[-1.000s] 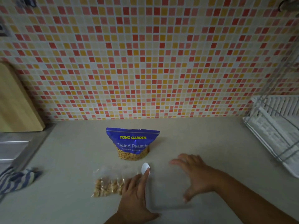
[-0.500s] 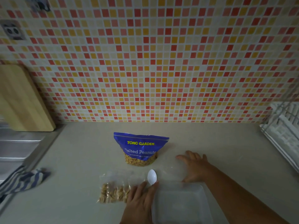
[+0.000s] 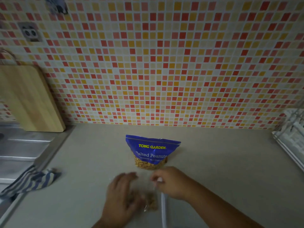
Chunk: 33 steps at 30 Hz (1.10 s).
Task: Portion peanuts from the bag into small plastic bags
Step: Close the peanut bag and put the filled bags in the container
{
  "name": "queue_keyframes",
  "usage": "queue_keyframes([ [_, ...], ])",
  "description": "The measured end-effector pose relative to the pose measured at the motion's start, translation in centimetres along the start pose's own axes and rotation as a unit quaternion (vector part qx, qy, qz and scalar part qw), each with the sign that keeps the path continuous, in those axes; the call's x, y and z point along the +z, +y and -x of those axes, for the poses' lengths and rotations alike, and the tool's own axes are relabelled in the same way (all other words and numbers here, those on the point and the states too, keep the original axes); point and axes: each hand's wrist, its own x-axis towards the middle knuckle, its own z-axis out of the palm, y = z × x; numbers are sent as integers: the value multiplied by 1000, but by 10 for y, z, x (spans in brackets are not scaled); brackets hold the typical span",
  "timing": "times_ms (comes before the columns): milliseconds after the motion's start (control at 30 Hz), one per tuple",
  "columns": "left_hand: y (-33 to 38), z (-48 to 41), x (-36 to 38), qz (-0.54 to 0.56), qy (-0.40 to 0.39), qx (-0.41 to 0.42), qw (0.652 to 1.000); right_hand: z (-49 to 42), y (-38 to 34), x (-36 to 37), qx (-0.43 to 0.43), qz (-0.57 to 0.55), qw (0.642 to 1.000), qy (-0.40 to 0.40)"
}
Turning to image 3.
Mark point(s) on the blue peanuts pouch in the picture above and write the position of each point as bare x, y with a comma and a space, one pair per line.
152, 147

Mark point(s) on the wooden cutting board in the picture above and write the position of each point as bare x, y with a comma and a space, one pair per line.
28, 99

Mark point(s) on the blue striped dish cloth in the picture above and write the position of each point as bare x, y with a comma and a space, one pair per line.
31, 181

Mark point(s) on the person's left hand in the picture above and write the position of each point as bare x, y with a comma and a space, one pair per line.
118, 201

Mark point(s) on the panda wall hook sticker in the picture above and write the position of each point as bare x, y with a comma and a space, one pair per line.
30, 32

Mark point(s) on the person's right hand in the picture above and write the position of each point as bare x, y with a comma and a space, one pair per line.
175, 182

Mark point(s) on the small clear plastic bag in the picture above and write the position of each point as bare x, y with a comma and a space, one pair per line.
152, 201

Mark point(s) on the white plastic spoon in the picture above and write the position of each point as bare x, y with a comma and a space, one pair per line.
164, 211

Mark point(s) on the person's right forearm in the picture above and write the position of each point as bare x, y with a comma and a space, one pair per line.
221, 208

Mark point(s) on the white dish rack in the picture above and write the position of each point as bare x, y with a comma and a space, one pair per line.
292, 140

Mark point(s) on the grey cat wall hook sticker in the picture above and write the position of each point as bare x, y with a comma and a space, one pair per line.
57, 5

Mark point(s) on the stainless steel sink drainboard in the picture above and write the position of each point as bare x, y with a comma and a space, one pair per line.
21, 149

